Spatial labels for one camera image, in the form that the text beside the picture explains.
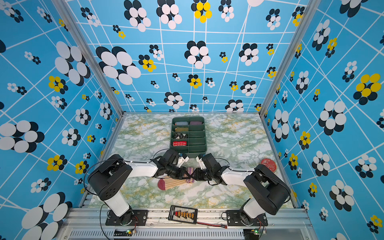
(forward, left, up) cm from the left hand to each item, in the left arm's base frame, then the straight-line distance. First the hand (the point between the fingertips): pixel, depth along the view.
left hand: (191, 177), depth 85 cm
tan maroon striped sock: (-3, +15, -1) cm, 15 cm away
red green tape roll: (+8, -47, +2) cm, 48 cm away
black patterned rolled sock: (+27, +9, +5) cm, 28 cm away
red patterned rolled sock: (+21, +10, +4) cm, 24 cm away
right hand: (+1, 0, -1) cm, 1 cm away
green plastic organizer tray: (+27, +3, +5) cm, 27 cm away
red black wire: (-23, -14, -2) cm, 27 cm away
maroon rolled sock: (+39, -2, +3) cm, 40 cm away
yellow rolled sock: (+32, +7, +4) cm, 34 cm away
